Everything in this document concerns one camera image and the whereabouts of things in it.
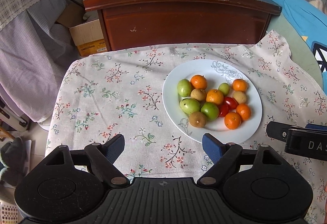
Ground orange mandarin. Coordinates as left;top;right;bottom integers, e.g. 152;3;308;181
206;89;224;106
232;79;248;92
190;75;207;90
224;112;242;129
236;104;252;121

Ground grey slippers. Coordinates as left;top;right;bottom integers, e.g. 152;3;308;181
1;137;27;187

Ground cardboard box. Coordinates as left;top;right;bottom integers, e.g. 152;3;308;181
57;2;107;57

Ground blue patterned cushion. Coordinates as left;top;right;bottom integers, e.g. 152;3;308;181
272;0;326;77

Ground red cherry tomato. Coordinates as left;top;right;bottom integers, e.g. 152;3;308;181
224;96;238;110
218;104;230;118

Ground white plate with rose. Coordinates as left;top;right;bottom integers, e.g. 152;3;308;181
162;60;263;143

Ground small green jujube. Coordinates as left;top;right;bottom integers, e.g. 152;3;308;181
218;82;231;96

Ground brown round fruit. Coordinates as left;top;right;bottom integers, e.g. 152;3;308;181
232;91;248;104
188;112;207;128
190;88;206;102

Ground floral tablecloth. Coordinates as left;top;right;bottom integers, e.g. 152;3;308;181
46;31;326;223

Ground checked purple curtain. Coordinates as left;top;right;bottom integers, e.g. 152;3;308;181
1;0;76;122

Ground dark wooden cabinet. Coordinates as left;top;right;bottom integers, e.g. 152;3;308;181
83;0;282;51

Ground white folding stand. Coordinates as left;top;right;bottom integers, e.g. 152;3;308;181
1;98;30;132

